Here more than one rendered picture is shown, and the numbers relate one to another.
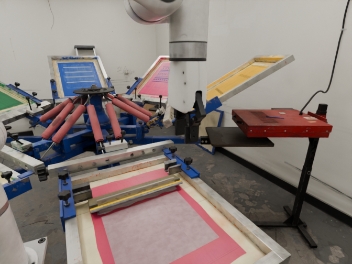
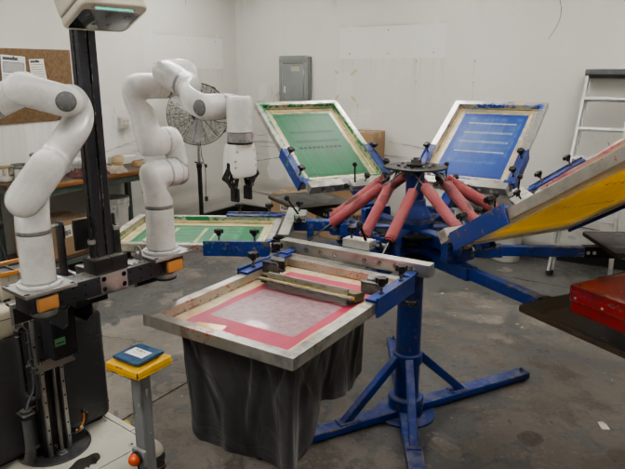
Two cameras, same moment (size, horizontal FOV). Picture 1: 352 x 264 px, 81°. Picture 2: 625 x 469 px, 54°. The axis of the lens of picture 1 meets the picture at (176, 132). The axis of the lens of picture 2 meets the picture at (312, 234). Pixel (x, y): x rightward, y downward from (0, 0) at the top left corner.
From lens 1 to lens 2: 172 cm
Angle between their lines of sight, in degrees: 59
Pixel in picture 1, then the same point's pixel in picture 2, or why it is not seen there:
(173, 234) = (274, 318)
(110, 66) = not seen: outside the picture
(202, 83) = (230, 159)
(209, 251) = (271, 335)
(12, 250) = (163, 232)
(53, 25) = (556, 29)
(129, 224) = (267, 300)
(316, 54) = not seen: outside the picture
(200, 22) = (231, 122)
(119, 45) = not seen: outside the picture
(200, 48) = (232, 137)
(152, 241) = (258, 313)
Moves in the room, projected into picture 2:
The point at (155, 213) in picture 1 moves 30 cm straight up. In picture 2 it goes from (293, 306) to (292, 221)
